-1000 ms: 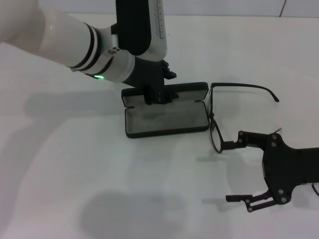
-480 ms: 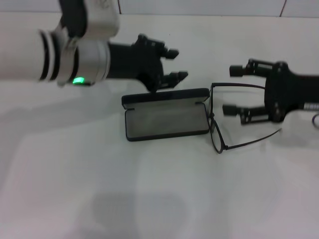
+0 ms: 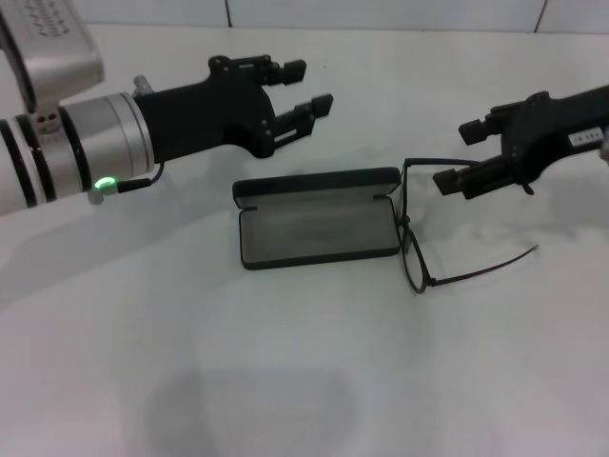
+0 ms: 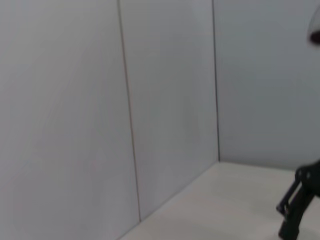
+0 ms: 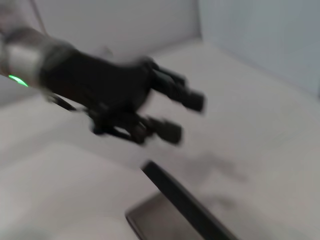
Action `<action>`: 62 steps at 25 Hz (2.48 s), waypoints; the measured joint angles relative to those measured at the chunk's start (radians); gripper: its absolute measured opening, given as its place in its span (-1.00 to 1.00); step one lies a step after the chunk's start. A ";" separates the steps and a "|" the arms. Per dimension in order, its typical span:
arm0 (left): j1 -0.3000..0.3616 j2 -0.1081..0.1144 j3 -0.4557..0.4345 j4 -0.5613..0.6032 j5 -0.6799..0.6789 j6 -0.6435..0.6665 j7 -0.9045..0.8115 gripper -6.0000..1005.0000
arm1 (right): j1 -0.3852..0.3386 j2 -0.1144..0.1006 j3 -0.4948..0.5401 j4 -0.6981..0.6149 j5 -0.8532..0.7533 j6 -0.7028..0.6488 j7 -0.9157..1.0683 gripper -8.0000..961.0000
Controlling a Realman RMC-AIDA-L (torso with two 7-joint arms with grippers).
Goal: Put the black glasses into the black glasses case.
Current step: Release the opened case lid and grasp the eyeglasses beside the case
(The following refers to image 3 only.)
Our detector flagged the black thin-framed glasses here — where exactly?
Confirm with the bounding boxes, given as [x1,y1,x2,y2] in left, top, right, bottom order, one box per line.
[402,157,540,293]

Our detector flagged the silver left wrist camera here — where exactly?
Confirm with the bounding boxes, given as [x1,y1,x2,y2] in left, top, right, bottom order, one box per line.
[0,0,105,115]

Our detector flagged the black glasses case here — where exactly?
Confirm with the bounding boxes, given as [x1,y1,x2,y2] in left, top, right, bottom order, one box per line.
[231,166,402,271]

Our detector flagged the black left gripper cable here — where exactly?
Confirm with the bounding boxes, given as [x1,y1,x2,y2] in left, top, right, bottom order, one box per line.
[88,161,166,207]

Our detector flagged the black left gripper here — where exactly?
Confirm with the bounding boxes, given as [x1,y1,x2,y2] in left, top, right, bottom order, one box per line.
[135,54,334,163]

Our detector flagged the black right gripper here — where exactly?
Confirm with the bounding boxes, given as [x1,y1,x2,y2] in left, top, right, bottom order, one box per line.
[432,85,609,200]

